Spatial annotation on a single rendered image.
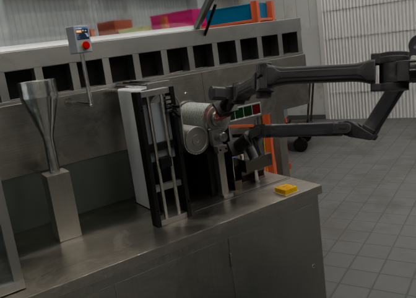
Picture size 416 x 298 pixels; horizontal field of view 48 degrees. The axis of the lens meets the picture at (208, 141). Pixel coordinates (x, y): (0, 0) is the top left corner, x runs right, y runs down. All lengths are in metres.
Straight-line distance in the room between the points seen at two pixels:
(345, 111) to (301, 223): 6.20
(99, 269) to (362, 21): 6.91
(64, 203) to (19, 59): 0.63
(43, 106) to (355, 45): 6.72
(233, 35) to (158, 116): 0.89
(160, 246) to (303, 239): 0.75
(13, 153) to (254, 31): 1.40
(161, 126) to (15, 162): 0.65
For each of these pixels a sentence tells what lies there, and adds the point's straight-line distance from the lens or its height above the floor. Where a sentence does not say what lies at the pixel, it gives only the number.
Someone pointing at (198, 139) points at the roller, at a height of 1.17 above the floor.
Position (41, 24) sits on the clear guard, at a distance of 2.09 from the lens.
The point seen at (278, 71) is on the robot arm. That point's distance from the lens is 1.41.
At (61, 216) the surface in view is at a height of 1.00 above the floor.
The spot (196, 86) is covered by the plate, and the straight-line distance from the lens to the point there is 2.44.
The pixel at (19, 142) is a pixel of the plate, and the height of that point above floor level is 1.28.
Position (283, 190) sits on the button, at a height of 0.92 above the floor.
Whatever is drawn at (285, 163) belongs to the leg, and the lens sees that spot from 3.08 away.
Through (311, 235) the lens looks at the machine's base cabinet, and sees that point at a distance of 2.25.
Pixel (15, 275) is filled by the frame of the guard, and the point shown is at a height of 0.95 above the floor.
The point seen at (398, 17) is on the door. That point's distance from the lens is 7.95.
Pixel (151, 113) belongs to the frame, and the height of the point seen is 1.35.
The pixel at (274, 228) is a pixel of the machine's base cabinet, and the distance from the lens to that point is 2.08.
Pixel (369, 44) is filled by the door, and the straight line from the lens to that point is 8.06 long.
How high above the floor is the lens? 1.59
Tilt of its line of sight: 12 degrees down
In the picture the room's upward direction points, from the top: 8 degrees counter-clockwise
